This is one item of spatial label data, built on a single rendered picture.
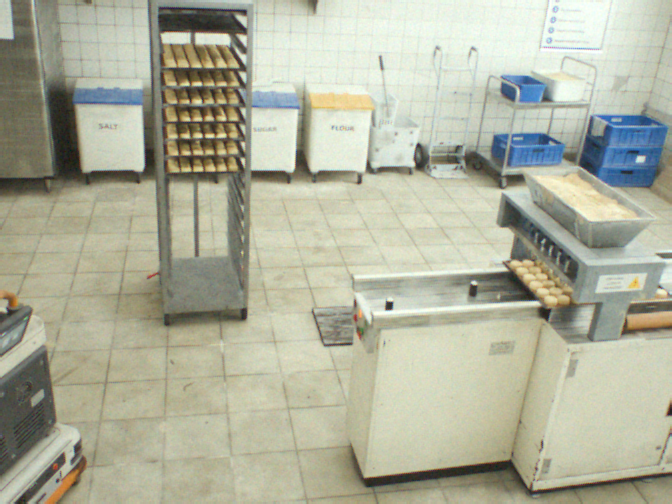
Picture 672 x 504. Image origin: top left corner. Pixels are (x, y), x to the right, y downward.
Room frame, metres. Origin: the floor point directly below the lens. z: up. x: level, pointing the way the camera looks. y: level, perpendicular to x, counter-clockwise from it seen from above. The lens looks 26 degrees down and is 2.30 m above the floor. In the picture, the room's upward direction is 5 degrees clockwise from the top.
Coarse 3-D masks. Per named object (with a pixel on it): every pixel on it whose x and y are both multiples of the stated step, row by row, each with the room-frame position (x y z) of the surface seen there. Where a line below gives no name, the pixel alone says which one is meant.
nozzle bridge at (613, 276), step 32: (512, 192) 2.99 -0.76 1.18; (512, 224) 2.94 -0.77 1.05; (544, 224) 2.66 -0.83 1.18; (512, 256) 3.00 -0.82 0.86; (544, 256) 2.64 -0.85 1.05; (576, 256) 2.38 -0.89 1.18; (608, 256) 2.40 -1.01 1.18; (640, 256) 2.42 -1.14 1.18; (576, 288) 2.34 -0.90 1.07; (608, 288) 2.34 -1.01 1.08; (640, 288) 2.37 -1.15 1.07; (608, 320) 2.35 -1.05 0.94
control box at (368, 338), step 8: (360, 296) 2.55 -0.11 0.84; (360, 304) 2.49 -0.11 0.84; (352, 312) 2.57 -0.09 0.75; (368, 312) 2.43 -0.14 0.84; (352, 320) 2.56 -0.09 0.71; (360, 320) 2.46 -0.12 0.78; (368, 320) 2.37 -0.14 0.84; (368, 328) 2.35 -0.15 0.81; (360, 336) 2.43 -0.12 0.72; (368, 336) 2.35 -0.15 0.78; (368, 344) 2.35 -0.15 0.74; (368, 352) 2.35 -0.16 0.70
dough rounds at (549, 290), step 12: (516, 264) 2.79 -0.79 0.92; (528, 264) 2.81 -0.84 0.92; (528, 276) 2.69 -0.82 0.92; (540, 276) 2.70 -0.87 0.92; (540, 288) 2.59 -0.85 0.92; (552, 288) 2.60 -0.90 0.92; (564, 288) 2.61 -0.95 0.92; (552, 300) 2.49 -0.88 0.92; (564, 300) 2.50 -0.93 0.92; (636, 300) 2.59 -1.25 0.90; (648, 300) 2.60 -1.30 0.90
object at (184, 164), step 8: (168, 160) 3.62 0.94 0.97; (176, 160) 3.65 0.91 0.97; (184, 160) 3.64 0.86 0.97; (192, 160) 3.65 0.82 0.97; (200, 160) 3.68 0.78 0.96; (208, 160) 3.67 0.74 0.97; (216, 160) 3.68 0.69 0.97; (224, 160) 3.75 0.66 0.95; (232, 160) 3.70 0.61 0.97; (168, 168) 3.55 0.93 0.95; (176, 168) 3.51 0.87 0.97; (184, 168) 3.52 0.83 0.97; (192, 168) 3.58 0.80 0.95; (200, 168) 3.54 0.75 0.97; (208, 168) 3.55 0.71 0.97; (216, 168) 3.59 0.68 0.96; (224, 168) 3.57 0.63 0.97; (232, 168) 3.58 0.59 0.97
